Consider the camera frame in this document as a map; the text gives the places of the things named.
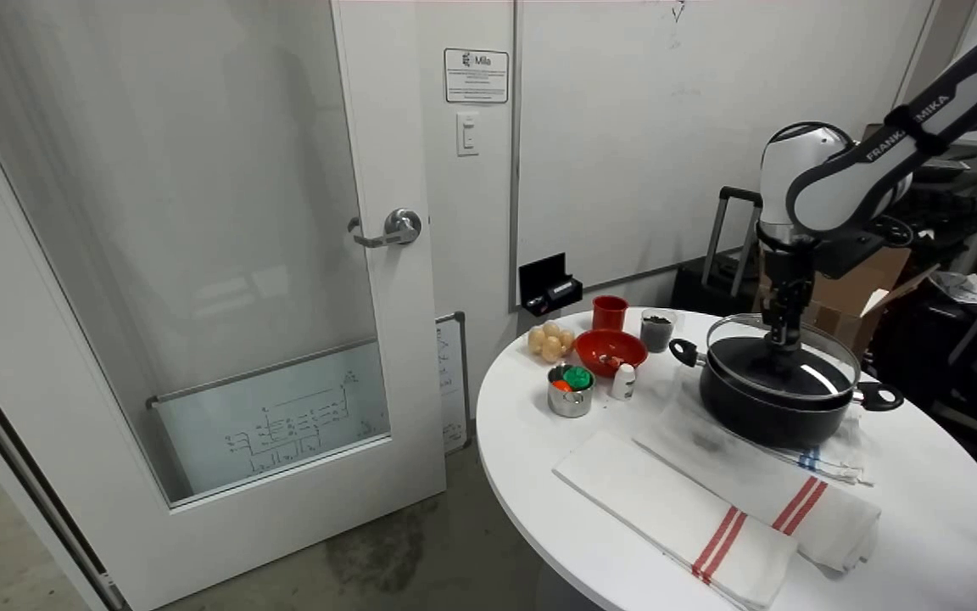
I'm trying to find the metal cup with coloured items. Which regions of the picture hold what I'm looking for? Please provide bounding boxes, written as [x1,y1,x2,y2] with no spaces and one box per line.
[543,358,598,419]

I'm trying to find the pale yellow bread rolls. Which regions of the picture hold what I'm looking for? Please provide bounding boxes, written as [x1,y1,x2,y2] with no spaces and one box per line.
[526,320,581,365]

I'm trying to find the white wall sign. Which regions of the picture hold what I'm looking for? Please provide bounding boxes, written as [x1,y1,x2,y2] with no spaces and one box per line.
[442,45,512,107]

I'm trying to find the white light switch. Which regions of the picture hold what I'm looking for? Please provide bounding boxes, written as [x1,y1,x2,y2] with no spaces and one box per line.
[451,107,483,159]

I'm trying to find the white door with frosted glass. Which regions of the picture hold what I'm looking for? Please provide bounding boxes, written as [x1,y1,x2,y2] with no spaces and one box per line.
[0,0,451,611]

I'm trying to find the silver door lever handle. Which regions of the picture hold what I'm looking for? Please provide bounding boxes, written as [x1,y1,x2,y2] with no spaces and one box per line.
[347,208,425,251]

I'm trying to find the large open cardboard box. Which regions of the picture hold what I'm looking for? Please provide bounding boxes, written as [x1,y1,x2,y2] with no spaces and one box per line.
[809,236,940,365]

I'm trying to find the white panel leaning on wall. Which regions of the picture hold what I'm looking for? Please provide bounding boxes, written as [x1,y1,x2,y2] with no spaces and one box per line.
[434,308,471,456]

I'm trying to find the glass lid with black knob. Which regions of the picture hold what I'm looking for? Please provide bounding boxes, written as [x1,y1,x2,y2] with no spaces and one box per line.
[702,312,862,401]

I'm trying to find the black cart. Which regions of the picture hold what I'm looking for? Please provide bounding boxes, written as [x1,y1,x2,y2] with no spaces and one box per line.
[894,150,977,251]

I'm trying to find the measuring cup with dark contents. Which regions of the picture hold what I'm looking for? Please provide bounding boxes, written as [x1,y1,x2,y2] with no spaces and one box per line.
[637,312,676,357]

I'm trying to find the red mug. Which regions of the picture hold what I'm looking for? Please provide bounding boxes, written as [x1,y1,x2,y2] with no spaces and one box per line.
[589,293,632,334]

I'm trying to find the red bowl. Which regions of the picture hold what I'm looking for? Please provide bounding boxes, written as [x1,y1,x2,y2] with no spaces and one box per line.
[571,329,650,380]

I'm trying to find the white towel with red stripes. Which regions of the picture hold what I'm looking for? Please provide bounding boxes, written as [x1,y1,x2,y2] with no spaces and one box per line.
[628,433,886,577]
[550,462,803,607]

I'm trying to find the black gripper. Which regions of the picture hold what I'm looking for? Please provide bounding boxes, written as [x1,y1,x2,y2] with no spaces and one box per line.
[759,233,818,350]

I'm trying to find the black pot with two handles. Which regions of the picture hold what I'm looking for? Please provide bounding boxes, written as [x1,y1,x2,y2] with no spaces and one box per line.
[667,332,905,451]

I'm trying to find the black suitcase with handle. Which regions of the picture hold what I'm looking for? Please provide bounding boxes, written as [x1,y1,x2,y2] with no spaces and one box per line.
[667,182,767,321]

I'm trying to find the small white shaker bottle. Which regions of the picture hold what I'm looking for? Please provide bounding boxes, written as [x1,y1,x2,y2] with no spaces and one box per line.
[609,358,643,401]

